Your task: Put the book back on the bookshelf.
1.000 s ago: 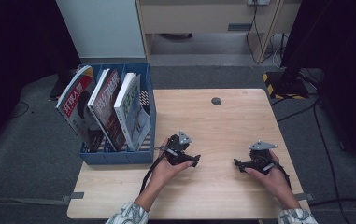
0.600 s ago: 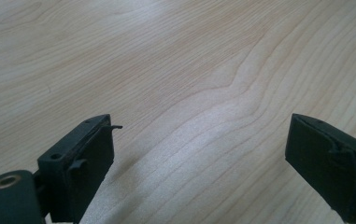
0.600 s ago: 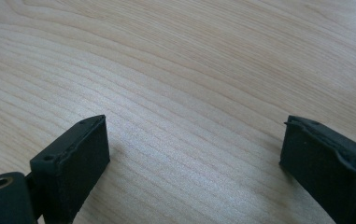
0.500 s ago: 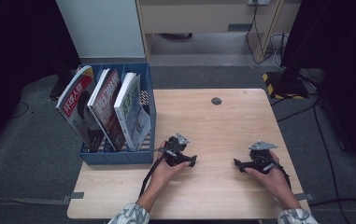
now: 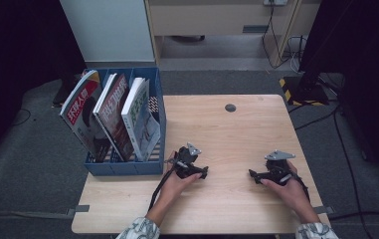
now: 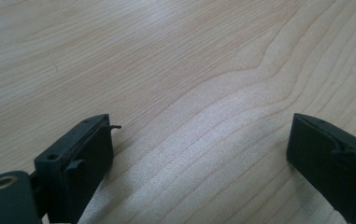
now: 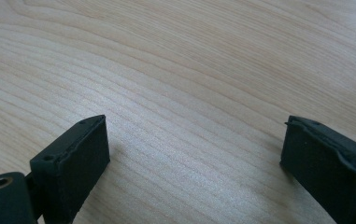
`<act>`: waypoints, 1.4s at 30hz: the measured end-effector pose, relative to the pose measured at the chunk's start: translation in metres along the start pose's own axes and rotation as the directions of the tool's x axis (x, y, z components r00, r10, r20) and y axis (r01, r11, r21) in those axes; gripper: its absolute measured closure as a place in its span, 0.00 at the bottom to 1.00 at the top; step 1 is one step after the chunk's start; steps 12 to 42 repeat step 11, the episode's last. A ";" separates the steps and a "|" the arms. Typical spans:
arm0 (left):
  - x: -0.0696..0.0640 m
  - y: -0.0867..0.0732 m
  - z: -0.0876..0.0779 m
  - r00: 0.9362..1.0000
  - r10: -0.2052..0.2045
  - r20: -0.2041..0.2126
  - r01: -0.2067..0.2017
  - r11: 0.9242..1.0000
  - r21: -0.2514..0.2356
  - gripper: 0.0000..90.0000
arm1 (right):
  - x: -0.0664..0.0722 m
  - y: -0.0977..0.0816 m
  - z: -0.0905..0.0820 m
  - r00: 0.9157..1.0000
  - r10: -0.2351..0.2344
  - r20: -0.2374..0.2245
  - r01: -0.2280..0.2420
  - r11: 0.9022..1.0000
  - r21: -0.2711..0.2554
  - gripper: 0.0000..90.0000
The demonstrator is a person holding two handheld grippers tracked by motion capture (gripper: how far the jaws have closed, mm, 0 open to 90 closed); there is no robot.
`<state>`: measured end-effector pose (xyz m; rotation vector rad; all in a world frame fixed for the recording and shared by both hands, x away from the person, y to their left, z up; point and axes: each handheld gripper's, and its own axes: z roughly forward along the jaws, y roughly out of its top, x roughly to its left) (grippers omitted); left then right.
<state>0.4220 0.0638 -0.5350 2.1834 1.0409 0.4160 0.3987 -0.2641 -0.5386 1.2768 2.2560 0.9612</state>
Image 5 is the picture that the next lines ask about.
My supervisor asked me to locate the black curtain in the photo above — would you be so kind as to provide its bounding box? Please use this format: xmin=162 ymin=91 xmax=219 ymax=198
xmin=297 ymin=0 xmax=379 ymax=182
xmin=0 ymin=0 xmax=88 ymax=170

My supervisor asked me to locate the beige wooden desk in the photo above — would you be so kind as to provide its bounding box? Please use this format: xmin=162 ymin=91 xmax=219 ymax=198
xmin=143 ymin=0 xmax=322 ymax=68

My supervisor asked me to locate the red-brown illustrated magazine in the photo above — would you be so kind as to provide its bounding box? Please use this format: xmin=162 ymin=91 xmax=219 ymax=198
xmin=95 ymin=73 xmax=136 ymax=162

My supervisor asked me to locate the dark object under desk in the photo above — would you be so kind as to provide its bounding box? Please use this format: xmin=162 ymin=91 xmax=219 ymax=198
xmin=169 ymin=34 xmax=207 ymax=43

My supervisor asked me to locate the white cabinet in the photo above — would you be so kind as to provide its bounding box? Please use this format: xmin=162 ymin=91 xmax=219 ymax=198
xmin=60 ymin=0 xmax=156 ymax=64

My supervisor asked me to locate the portrait magazine with red title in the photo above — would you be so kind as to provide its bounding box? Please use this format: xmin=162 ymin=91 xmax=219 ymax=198
xmin=59 ymin=69 xmax=112 ymax=163

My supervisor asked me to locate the thin black floor cable loop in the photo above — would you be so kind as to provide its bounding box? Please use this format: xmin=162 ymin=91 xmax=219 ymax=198
xmin=9 ymin=108 xmax=32 ymax=127

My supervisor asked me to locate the blue plastic file rack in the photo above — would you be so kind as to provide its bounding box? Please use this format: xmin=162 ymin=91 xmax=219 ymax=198
xmin=83 ymin=66 xmax=167 ymax=177

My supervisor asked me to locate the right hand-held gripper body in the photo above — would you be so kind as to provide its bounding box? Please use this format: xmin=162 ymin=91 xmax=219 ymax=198
xmin=264 ymin=148 xmax=296 ymax=185

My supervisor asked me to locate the black power cable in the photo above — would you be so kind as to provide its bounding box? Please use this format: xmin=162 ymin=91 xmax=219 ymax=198
xmin=261 ymin=4 xmax=292 ymax=70

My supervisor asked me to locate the black stand with striped base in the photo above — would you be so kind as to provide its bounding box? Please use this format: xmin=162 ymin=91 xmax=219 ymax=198
xmin=281 ymin=0 xmax=330 ymax=108

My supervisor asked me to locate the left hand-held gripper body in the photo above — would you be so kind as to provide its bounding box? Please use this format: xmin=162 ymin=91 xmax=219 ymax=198
xmin=164 ymin=141 xmax=203 ymax=179

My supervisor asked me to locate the grey tape strip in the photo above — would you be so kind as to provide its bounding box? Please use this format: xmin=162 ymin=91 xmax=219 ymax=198
xmin=67 ymin=204 xmax=91 ymax=218
xmin=312 ymin=205 xmax=334 ymax=215

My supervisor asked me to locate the long black floor cable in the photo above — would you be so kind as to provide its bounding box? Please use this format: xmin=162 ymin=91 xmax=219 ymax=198
xmin=332 ymin=106 xmax=365 ymax=222

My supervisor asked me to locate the black stand base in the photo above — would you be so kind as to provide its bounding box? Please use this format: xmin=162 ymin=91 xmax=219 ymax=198
xmin=51 ymin=74 xmax=81 ymax=109

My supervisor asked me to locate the white cable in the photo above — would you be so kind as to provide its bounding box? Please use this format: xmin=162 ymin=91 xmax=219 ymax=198
xmin=285 ymin=35 xmax=308 ymax=74

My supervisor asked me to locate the person's left hand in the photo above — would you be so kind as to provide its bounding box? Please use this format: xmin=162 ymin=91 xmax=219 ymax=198
xmin=157 ymin=150 xmax=203 ymax=207

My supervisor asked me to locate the person's right hand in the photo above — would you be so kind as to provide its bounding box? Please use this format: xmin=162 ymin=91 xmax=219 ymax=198
xmin=259 ymin=161 xmax=311 ymax=220

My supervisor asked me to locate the short black floor cable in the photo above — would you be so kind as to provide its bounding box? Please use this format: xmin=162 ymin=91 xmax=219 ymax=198
xmin=292 ymin=111 xmax=339 ymax=131

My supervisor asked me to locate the thick black floor cable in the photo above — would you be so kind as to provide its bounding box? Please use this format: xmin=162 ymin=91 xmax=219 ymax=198
xmin=327 ymin=211 xmax=379 ymax=221

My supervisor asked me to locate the right hand-held gripper cable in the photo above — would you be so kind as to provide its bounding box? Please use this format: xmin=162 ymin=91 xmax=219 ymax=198
xmin=290 ymin=175 xmax=311 ymax=202

